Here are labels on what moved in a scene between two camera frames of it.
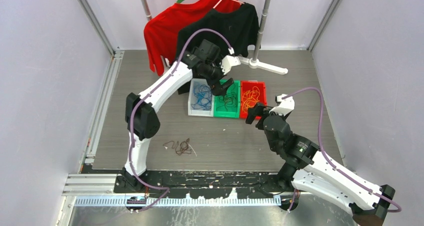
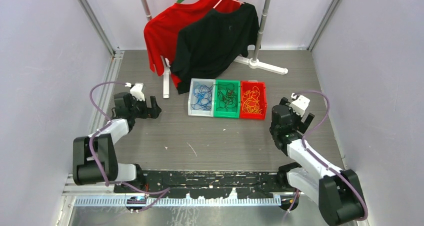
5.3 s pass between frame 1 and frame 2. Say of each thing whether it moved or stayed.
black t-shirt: stayed
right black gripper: moved
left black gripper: moved
